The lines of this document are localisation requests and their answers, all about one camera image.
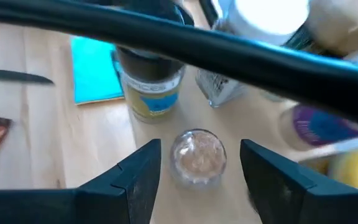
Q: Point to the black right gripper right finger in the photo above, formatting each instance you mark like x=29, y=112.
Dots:
x=281, y=196

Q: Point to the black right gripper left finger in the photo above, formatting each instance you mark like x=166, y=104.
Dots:
x=126, y=196

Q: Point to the purple label black lid jar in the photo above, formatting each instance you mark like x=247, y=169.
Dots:
x=319, y=127

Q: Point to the small cork lid glass jar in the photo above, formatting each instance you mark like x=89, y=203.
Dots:
x=197, y=158

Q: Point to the orange label black lid jar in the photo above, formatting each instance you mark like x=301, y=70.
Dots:
x=152, y=93

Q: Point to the white lid clear spice jar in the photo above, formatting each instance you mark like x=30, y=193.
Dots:
x=219, y=88

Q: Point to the tan lid spice jar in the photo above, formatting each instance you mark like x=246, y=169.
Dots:
x=343, y=28

